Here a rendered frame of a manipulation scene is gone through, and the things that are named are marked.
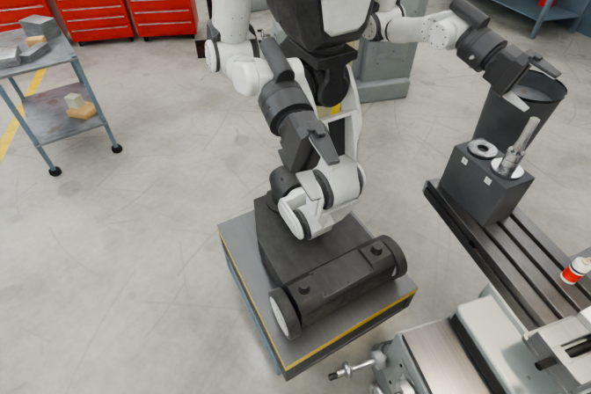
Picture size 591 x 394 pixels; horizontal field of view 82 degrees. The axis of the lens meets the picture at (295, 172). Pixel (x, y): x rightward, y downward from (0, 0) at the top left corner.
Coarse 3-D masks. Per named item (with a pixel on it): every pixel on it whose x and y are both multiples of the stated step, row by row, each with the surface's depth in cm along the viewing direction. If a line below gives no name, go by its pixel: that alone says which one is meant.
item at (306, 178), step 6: (300, 174) 62; (306, 174) 62; (312, 174) 63; (300, 180) 61; (306, 180) 62; (312, 180) 62; (306, 186) 61; (312, 186) 61; (306, 192) 61; (312, 192) 60; (318, 192) 61; (312, 198) 60; (318, 198) 60
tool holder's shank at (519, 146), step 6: (534, 120) 92; (528, 126) 94; (534, 126) 93; (522, 132) 96; (528, 132) 95; (522, 138) 96; (528, 138) 96; (516, 144) 99; (522, 144) 97; (516, 150) 99; (522, 150) 99
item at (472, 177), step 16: (464, 144) 115; (480, 144) 113; (464, 160) 112; (480, 160) 109; (496, 160) 107; (448, 176) 122; (464, 176) 114; (480, 176) 108; (496, 176) 104; (512, 176) 102; (528, 176) 104; (448, 192) 124; (464, 192) 116; (480, 192) 110; (496, 192) 104; (512, 192) 104; (464, 208) 118; (480, 208) 112; (496, 208) 107; (512, 208) 113; (480, 224) 114
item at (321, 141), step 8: (320, 128) 54; (312, 136) 53; (320, 136) 53; (328, 136) 54; (312, 144) 54; (320, 144) 53; (328, 144) 53; (320, 152) 52; (328, 152) 52; (336, 152) 53; (328, 160) 51; (336, 160) 52
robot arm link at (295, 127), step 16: (272, 96) 61; (288, 96) 60; (304, 96) 62; (272, 112) 60; (288, 112) 60; (304, 112) 58; (272, 128) 62; (288, 128) 58; (304, 128) 54; (288, 144) 60; (304, 144) 56; (288, 160) 61; (304, 160) 61
